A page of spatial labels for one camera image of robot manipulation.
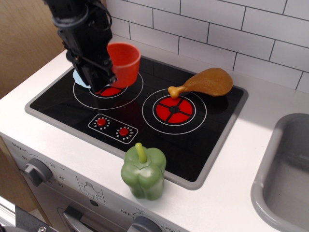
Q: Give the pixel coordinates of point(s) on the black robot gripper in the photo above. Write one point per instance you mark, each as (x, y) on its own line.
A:
(85, 32)

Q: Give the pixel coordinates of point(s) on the red plastic toy cup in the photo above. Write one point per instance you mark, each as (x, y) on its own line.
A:
(126, 63)

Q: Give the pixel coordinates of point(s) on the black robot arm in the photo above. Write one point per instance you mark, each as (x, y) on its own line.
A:
(53, 4)

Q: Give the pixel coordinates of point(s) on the light blue toy plate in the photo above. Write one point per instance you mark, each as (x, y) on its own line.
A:
(79, 81)

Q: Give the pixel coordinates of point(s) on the grey timer knob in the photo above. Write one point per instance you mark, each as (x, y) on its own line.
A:
(37, 172)

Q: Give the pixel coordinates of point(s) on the green toy bell pepper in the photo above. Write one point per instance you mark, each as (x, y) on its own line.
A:
(144, 171)

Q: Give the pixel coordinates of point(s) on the black toy stove top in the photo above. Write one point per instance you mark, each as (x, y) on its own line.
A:
(189, 130)

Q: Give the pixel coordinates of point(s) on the brown toy chicken drumstick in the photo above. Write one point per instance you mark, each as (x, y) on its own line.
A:
(214, 82)

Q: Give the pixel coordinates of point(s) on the grey oven temperature knob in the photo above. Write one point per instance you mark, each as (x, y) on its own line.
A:
(143, 224)

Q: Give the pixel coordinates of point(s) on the grey toy sink basin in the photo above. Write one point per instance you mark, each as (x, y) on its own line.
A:
(280, 191)

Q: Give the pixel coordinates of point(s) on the grey oven door handle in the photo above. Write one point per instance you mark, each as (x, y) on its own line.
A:
(73, 218)

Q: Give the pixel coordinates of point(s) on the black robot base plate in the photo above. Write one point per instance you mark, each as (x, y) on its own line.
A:
(19, 220)

